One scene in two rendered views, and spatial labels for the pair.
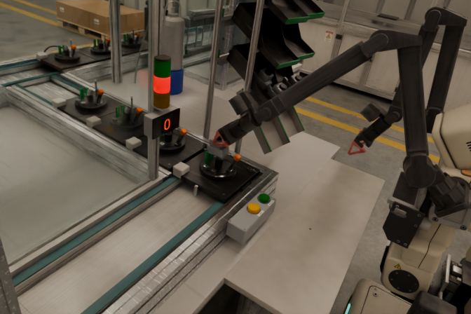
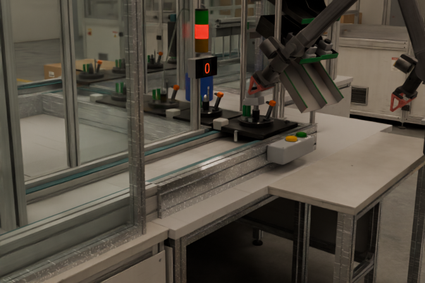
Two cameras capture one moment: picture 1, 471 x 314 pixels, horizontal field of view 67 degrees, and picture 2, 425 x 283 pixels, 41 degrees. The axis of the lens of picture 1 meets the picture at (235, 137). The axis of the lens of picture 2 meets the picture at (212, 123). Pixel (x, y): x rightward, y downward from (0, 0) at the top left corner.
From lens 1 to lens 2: 111 cm
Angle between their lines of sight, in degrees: 18
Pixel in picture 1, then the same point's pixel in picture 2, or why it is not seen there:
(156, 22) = not seen: outside the picture
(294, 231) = (336, 167)
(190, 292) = (238, 191)
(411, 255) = not seen: outside the picture
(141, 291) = (198, 168)
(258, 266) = (299, 181)
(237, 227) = (276, 147)
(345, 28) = not seen: hidden behind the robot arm
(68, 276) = not seen: hidden behind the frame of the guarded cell
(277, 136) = (314, 100)
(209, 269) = (253, 182)
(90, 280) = (154, 174)
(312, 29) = (372, 57)
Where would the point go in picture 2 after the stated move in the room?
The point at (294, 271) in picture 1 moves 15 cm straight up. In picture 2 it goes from (333, 183) to (336, 140)
